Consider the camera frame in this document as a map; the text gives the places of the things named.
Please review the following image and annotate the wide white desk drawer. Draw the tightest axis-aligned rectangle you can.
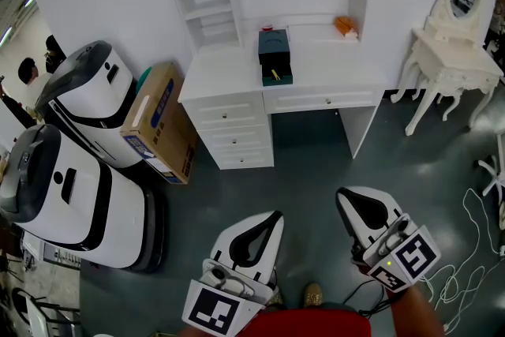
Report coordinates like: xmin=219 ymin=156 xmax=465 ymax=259
xmin=263 ymin=88 xmax=382 ymax=114

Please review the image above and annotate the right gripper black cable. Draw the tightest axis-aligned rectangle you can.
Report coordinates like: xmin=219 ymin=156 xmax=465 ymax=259
xmin=342 ymin=279 xmax=399 ymax=319

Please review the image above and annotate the white floor cable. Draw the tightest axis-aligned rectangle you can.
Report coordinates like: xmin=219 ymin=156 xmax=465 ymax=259
xmin=420 ymin=187 xmax=505 ymax=335

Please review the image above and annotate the brown cardboard box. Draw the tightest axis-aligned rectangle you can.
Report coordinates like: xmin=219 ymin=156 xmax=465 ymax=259
xmin=120 ymin=62 xmax=198 ymax=185

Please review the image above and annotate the white and black robot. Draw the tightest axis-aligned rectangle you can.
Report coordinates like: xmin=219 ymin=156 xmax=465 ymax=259
xmin=34 ymin=39 xmax=139 ymax=170
xmin=0 ymin=124 xmax=166 ymax=273

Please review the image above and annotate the white carved dressing table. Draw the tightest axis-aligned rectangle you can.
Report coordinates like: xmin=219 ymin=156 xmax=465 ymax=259
xmin=390 ymin=27 xmax=505 ymax=137

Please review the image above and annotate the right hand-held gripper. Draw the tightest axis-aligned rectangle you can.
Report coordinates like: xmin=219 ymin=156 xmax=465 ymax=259
xmin=335 ymin=185 xmax=442 ymax=294

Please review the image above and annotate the white chair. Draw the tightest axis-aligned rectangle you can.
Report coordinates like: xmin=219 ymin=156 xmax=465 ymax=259
xmin=477 ymin=132 xmax=505 ymax=230

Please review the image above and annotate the small white desk drawer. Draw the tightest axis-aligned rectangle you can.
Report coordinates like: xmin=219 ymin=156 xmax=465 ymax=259
xmin=184 ymin=98 xmax=266 ymax=129
xmin=196 ymin=125 xmax=271 ymax=151
xmin=211 ymin=148 xmax=275 ymax=170

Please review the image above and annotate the white desk with hutch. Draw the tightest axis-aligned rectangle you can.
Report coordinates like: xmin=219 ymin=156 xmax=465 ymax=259
xmin=151 ymin=0 xmax=390 ymax=170

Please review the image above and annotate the person's right forearm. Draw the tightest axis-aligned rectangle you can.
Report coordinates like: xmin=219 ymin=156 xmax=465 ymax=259
xmin=388 ymin=283 xmax=447 ymax=337

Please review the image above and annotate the person's left forearm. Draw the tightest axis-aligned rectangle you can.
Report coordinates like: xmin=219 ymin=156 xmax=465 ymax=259
xmin=173 ymin=324 xmax=206 ymax=337

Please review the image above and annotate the dark teal drawer box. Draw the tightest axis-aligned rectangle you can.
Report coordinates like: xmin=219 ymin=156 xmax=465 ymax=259
xmin=258 ymin=28 xmax=294 ymax=87

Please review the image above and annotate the black metal chair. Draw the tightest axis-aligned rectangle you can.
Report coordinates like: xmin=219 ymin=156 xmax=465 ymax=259
xmin=9 ymin=286 xmax=82 ymax=337

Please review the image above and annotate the person's red clothing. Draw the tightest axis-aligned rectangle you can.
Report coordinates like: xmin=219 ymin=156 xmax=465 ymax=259
xmin=238 ymin=307 xmax=374 ymax=337

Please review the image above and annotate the white metal rack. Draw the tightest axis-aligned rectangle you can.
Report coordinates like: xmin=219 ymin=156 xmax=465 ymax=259
xmin=21 ymin=232 xmax=82 ymax=269

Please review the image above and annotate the green round object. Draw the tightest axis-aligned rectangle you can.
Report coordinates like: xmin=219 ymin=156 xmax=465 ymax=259
xmin=135 ymin=66 xmax=153 ymax=95

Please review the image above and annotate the person's right gold shoe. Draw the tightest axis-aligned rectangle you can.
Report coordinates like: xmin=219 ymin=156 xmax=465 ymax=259
xmin=303 ymin=283 xmax=324 ymax=309

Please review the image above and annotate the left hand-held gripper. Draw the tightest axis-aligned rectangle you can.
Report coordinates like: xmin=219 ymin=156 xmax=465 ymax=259
xmin=181 ymin=210 xmax=285 ymax=337

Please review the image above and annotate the orange object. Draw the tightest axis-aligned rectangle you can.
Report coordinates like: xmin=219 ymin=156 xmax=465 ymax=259
xmin=334 ymin=15 xmax=359 ymax=39

